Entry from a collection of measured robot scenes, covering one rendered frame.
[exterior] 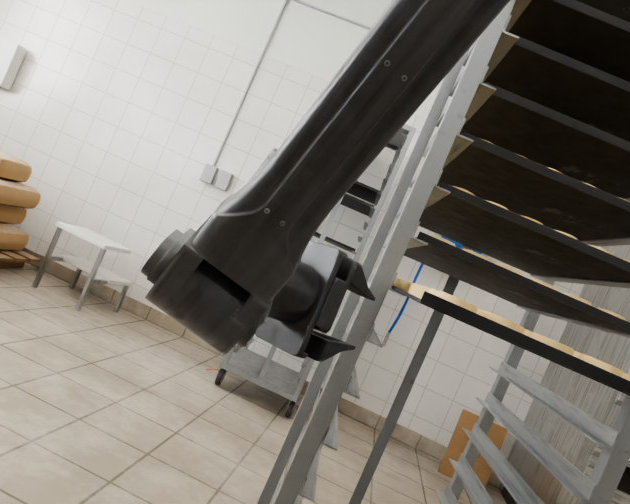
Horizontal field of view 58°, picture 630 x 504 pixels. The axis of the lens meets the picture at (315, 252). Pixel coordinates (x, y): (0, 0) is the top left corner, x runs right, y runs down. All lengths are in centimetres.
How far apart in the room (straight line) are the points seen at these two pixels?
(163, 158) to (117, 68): 78
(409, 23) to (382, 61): 2
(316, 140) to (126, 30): 449
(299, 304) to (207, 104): 392
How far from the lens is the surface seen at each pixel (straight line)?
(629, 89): 110
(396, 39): 32
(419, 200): 93
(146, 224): 437
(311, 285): 50
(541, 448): 126
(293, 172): 33
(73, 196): 464
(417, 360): 159
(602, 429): 109
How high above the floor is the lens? 96
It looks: level
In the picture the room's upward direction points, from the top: 24 degrees clockwise
